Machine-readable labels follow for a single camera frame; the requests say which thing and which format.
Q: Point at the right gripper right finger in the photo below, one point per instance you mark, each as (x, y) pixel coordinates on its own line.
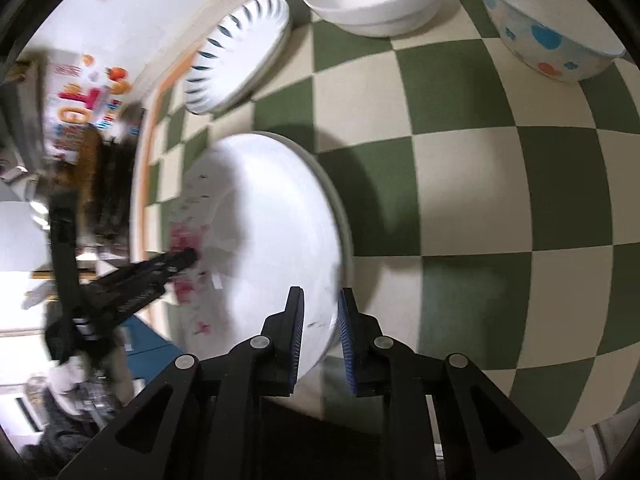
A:
(358, 332)

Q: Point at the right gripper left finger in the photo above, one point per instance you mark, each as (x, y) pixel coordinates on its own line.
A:
(285, 332)

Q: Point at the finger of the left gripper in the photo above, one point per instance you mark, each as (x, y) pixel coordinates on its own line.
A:
(113, 298)

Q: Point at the white bowl red flower pattern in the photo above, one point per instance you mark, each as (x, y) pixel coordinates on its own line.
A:
(263, 217)

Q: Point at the white plate blue leaf pattern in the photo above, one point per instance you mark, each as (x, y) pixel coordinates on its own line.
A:
(236, 54)

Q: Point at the white bowl blue dots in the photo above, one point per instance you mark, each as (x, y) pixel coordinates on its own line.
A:
(567, 40)

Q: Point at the green white checkered table mat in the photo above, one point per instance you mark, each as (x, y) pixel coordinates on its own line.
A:
(494, 211)

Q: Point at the colourful wall sticker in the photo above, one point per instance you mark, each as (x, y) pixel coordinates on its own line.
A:
(79, 91)

